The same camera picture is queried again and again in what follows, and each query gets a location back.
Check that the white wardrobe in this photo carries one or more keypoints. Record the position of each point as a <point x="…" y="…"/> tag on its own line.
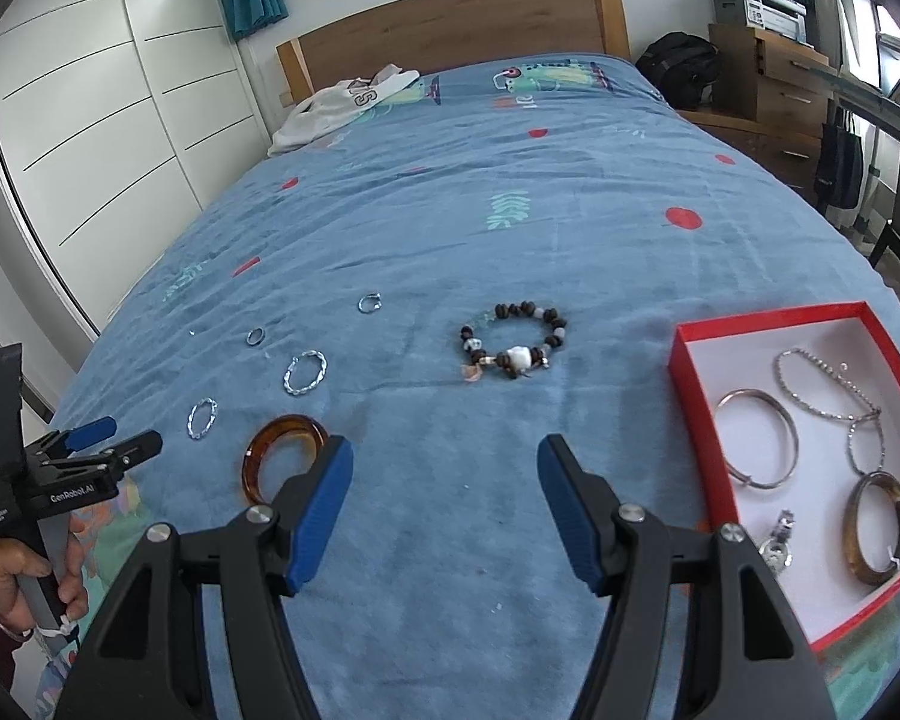
<point x="120" y="90"/>

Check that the person's left hand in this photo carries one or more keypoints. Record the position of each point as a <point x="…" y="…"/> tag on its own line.
<point x="0" y="577"/>

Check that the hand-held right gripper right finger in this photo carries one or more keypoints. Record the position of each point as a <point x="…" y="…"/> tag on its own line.
<point x="570" y="517"/>

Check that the plain silver bangle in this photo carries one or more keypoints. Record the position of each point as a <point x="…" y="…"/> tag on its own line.
<point x="754" y="394"/>

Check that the black hanging bag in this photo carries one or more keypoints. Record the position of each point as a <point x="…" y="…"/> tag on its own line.
<point x="840" y="165"/>

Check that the blue printed blanket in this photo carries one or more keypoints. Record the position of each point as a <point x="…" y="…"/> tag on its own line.
<point x="457" y="225"/>

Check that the thin gold wrist bangle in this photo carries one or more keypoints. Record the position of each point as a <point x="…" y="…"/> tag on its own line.
<point x="16" y="634"/>

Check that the wooden drawer cabinet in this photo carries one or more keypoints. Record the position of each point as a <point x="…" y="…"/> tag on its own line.
<point x="787" y="90"/>

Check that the wooden headboard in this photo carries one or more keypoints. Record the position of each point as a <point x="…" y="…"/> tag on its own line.
<point x="457" y="30"/>

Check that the white garment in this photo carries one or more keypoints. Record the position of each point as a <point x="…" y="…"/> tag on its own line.
<point x="330" y="109"/>

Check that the white printer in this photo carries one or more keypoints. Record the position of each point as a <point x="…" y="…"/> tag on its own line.
<point x="757" y="7"/>

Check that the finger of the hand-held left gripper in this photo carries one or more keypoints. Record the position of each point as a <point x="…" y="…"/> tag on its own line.
<point x="91" y="431"/>
<point x="136" y="447"/>

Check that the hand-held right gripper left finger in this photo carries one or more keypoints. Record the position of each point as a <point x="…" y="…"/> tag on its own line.
<point x="319" y="517"/>

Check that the black backpack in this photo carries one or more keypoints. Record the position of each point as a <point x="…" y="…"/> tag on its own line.
<point x="675" y="71"/>

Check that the red jewelry box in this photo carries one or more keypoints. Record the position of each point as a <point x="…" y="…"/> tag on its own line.
<point x="742" y="360"/>

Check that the amber bangle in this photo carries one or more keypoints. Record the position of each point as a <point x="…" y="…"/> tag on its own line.
<point x="259" y="465"/>

